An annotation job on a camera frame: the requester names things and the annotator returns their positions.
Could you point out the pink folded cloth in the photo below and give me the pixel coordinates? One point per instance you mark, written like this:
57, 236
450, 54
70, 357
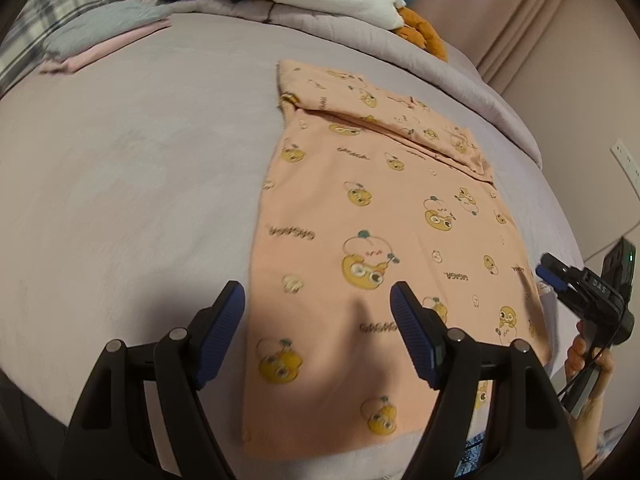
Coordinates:
95, 55

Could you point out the grey folded cloth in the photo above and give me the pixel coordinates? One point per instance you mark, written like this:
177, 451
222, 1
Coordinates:
100, 25

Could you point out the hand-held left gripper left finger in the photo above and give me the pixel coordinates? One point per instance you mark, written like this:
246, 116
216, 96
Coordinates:
222, 330

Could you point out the peach cartoon print garment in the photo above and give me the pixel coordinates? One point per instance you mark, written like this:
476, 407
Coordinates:
350, 210

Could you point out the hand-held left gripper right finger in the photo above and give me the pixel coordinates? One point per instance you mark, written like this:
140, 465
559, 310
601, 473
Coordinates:
410, 330

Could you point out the lilac quilt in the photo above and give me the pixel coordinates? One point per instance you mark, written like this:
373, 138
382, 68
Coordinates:
350, 30

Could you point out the grey plaid pillow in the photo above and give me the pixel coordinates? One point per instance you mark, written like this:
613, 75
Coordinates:
45, 10

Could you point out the pink curtain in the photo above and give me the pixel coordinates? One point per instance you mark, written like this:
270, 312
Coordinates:
500, 15

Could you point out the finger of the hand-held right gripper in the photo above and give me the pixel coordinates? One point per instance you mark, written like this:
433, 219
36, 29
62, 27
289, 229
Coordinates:
552, 280
559, 266

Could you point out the person's right hand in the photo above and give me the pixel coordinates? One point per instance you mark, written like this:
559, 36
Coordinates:
575, 360

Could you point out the white wall socket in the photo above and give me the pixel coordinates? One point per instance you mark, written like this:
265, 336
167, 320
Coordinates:
626, 160

